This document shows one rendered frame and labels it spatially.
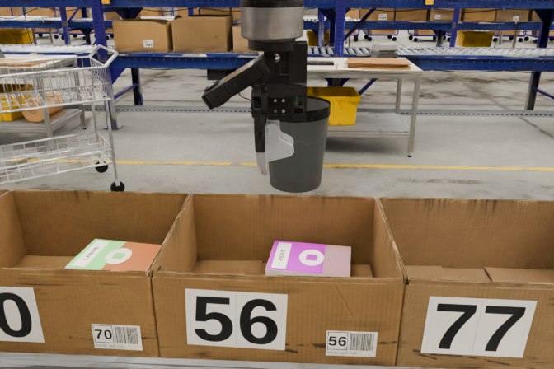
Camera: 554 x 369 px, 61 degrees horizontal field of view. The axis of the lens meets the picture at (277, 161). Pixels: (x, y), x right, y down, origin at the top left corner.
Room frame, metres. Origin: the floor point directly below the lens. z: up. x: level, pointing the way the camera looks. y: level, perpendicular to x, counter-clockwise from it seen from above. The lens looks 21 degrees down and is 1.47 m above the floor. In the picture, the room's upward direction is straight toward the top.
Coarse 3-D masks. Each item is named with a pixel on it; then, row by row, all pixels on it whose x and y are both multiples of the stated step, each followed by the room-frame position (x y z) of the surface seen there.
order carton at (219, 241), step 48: (192, 240) 0.87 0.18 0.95; (240, 240) 0.89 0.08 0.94; (288, 240) 0.89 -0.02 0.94; (336, 240) 0.88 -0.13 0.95; (384, 240) 0.75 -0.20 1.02; (192, 288) 0.60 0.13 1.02; (240, 288) 0.60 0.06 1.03; (288, 288) 0.60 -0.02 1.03; (336, 288) 0.59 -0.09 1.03; (384, 288) 0.59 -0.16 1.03; (288, 336) 0.60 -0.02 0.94; (384, 336) 0.59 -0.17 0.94
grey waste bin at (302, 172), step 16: (320, 112) 3.18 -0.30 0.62; (288, 128) 3.14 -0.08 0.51; (304, 128) 3.14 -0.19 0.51; (320, 128) 3.20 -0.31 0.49; (304, 144) 3.15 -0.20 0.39; (320, 144) 3.22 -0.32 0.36; (288, 160) 3.16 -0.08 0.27; (304, 160) 3.16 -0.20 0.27; (320, 160) 3.25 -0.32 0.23; (272, 176) 3.27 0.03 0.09; (288, 176) 3.17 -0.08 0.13; (304, 176) 3.17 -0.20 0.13; (320, 176) 3.29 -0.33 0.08
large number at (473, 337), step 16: (432, 304) 0.59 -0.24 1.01; (448, 304) 0.58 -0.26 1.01; (464, 304) 0.58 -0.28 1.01; (480, 304) 0.58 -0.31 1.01; (496, 304) 0.58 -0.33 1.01; (512, 304) 0.58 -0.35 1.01; (528, 304) 0.58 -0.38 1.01; (432, 320) 0.58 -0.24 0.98; (448, 320) 0.58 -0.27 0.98; (464, 320) 0.58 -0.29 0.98; (480, 320) 0.58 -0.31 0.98; (496, 320) 0.58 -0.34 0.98; (512, 320) 0.58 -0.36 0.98; (528, 320) 0.58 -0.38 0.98; (432, 336) 0.58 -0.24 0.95; (448, 336) 0.58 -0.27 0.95; (464, 336) 0.58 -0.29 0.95; (480, 336) 0.58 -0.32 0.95; (496, 336) 0.58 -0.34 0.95; (512, 336) 0.58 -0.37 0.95; (432, 352) 0.58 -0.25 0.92; (448, 352) 0.58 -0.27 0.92; (464, 352) 0.58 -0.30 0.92; (480, 352) 0.58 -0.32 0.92; (496, 352) 0.58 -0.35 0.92; (512, 352) 0.58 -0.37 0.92
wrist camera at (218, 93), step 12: (252, 60) 0.72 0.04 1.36; (240, 72) 0.68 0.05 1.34; (252, 72) 0.68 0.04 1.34; (264, 72) 0.68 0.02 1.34; (216, 84) 0.69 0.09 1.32; (228, 84) 0.68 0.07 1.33; (240, 84) 0.68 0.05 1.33; (204, 96) 0.68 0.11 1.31; (216, 96) 0.68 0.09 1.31; (228, 96) 0.68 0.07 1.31
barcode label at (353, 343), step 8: (328, 336) 0.59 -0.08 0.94; (336, 336) 0.59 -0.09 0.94; (344, 336) 0.59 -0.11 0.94; (352, 336) 0.59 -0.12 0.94; (360, 336) 0.59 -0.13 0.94; (368, 336) 0.59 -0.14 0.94; (376, 336) 0.59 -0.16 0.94; (328, 344) 0.59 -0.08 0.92; (336, 344) 0.59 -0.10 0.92; (344, 344) 0.59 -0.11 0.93; (352, 344) 0.59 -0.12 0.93; (360, 344) 0.59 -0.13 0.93; (368, 344) 0.59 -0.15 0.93; (376, 344) 0.59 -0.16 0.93; (328, 352) 0.59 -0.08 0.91; (336, 352) 0.59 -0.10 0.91; (344, 352) 0.59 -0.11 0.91; (352, 352) 0.59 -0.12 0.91; (360, 352) 0.59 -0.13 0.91; (368, 352) 0.59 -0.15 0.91
